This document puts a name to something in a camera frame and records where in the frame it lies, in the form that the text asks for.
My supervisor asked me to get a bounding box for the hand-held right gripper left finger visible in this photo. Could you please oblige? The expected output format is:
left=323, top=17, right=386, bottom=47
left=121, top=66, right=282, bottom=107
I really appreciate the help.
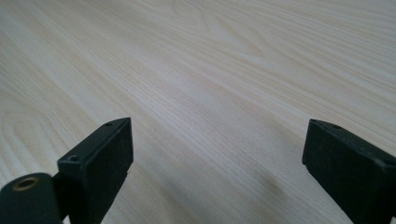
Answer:
left=56, top=117, right=134, bottom=224

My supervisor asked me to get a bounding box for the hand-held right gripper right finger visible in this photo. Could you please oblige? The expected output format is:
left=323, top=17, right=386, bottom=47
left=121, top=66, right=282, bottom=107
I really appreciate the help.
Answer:
left=302, top=118, right=396, bottom=224

